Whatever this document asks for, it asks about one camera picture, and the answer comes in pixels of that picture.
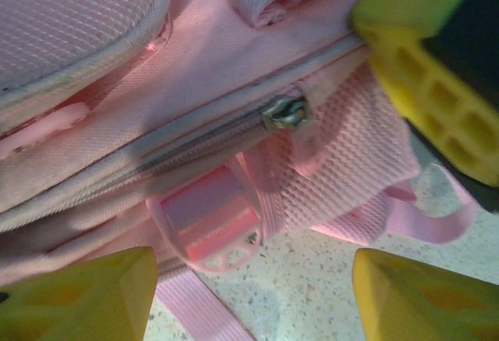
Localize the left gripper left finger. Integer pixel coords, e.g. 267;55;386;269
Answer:
0;246;159;341

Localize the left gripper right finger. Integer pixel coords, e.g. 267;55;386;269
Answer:
352;247;499;341

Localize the pink student backpack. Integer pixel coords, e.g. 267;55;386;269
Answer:
0;0;479;341

